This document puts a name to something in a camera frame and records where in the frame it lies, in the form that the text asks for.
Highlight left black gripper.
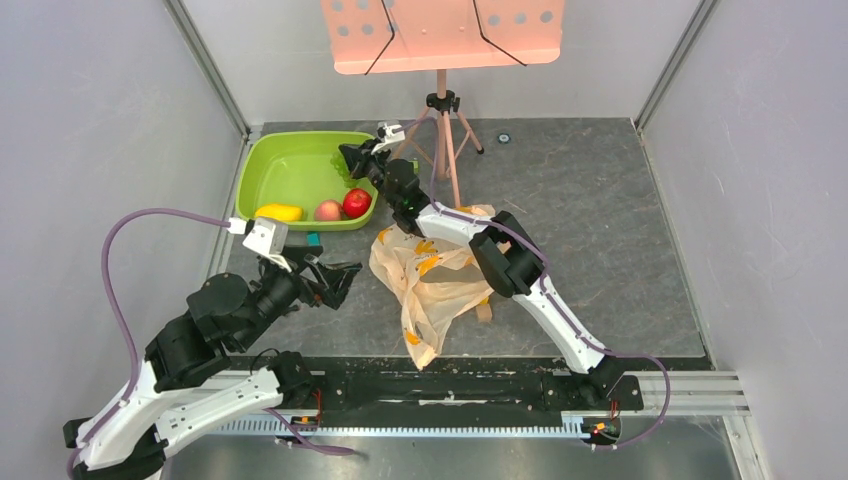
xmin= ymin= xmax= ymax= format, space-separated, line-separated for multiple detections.
xmin=237 ymin=244 xmax=364 ymax=350

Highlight red fake fruit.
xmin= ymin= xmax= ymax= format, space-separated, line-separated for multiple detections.
xmin=342 ymin=188 xmax=373 ymax=219

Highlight pink fake peach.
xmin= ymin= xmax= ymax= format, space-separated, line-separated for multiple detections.
xmin=313 ymin=200 xmax=344 ymax=222

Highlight translucent orange plastic bag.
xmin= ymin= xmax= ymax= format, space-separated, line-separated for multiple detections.
xmin=369 ymin=224 xmax=494 ymax=370

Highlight green fake grapes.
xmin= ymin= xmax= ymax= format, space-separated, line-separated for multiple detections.
xmin=330 ymin=152 xmax=357 ymax=189

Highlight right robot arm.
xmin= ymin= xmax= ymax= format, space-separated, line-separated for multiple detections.
xmin=339 ymin=140 xmax=624 ymax=408

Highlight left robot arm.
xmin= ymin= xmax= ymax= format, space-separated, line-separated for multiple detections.
xmin=63 ymin=246 xmax=362 ymax=479

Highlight pink music stand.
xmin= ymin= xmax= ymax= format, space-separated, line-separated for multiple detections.
xmin=320 ymin=0 xmax=566 ymax=204

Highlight brown wooden block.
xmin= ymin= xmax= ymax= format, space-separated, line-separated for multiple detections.
xmin=475 ymin=300 xmax=493 ymax=323

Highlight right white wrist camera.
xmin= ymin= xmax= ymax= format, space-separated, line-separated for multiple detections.
xmin=372 ymin=121 xmax=406 ymax=154

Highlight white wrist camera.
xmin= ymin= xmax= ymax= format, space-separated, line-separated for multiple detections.
xmin=227 ymin=217 xmax=292 ymax=272
xmin=372 ymin=121 xmax=406 ymax=154

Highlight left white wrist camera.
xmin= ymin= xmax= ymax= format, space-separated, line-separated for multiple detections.
xmin=227 ymin=217 xmax=292 ymax=272

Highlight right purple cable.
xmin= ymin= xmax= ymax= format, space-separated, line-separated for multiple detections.
xmin=397 ymin=116 xmax=672 ymax=452

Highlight purple cable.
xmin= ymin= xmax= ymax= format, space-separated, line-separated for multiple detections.
xmin=397 ymin=116 xmax=672 ymax=452
xmin=66 ymin=207 xmax=359 ymax=478

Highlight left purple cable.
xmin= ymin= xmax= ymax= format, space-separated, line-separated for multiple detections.
xmin=66 ymin=207 xmax=359 ymax=478

